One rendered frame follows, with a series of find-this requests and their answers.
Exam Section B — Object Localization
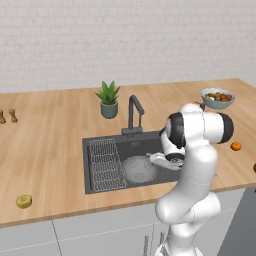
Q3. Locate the pale blue fruit bowl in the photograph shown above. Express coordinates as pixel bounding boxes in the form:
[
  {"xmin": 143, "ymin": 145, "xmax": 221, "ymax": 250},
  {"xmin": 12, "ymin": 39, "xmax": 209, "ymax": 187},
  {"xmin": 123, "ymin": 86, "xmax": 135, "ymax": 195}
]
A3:
[{"xmin": 199, "ymin": 87, "xmax": 237, "ymax": 111}]

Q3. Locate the green plant in grey pot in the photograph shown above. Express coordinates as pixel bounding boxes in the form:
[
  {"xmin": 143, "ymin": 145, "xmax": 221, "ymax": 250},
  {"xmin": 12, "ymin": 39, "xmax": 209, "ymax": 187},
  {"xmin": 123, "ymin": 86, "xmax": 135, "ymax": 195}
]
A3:
[{"xmin": 94, "ymin": 80, "xmax": 122, "ymax": 120}]

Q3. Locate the dark grey sink basin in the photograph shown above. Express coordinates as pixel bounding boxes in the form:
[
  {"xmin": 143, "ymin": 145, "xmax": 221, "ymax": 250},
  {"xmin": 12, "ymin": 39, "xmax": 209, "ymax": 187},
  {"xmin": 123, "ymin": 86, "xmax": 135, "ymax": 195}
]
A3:
[{"xmin": 81, "ymin": 130, "xmax": 184, "ymax": 196}]

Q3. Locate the red fruit in bowl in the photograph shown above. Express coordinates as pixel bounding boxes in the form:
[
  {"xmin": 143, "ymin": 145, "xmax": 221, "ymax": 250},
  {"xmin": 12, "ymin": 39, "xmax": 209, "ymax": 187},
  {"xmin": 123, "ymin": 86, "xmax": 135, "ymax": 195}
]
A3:
[{"xmin": 219, "ymin": 93, "xmax": 233, "ymax": 103}]

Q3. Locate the dark grey dishwasher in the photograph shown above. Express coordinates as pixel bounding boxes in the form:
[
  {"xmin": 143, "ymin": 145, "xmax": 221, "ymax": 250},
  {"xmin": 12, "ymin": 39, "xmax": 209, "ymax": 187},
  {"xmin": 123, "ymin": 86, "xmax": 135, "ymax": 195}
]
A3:
[{"xmin": 215, "ymin": 187, "xmax": 256, "ymax": 256}]

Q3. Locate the dark grey sink faucet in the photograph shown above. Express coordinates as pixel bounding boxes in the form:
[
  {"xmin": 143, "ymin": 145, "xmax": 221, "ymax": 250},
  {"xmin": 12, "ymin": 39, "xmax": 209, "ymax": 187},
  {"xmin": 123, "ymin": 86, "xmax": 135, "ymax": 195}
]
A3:
[{"xmin": 121, "ymin": 94, "xmax": 146, "ymax": 139}]

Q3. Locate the yellow-green kiwi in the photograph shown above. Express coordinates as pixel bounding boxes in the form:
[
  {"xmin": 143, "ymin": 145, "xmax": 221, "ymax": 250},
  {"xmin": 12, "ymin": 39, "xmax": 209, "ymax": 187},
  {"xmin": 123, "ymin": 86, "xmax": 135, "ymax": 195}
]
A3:
[{"xmin": 15, "ymin": 194, "xmax": 34, "ymax": 210}]

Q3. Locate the wire drying rack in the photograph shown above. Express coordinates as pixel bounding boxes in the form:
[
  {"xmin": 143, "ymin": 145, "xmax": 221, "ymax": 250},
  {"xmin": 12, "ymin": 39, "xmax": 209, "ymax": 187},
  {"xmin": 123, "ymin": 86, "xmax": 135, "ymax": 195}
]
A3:
[{"xmin": 87, "ymin": 137, "xmax": 128, "ymax": 194}]

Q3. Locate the orange tangerine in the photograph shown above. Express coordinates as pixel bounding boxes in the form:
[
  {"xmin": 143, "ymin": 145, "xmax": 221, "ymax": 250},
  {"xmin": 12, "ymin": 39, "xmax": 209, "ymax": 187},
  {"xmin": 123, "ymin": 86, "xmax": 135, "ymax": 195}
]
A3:
[{"xmin": 230, "ymin": 141, "xmax": 243, "ymax": 152}]

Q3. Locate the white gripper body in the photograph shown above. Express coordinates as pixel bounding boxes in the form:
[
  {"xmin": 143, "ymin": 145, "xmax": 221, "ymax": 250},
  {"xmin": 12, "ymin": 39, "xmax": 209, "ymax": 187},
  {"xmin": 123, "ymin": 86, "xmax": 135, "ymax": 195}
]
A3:
[{"xmin": 145, "ymin": 152, "xmax": 184, "ymax": 172}]

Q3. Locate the grey perforated colander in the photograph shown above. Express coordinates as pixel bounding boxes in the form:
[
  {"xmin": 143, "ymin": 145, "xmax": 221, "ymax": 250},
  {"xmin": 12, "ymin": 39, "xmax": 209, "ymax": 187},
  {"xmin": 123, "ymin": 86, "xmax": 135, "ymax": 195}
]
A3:
[{"xmin": 121, "ymin": 155, "xmax": 160, "ymax": 185}]

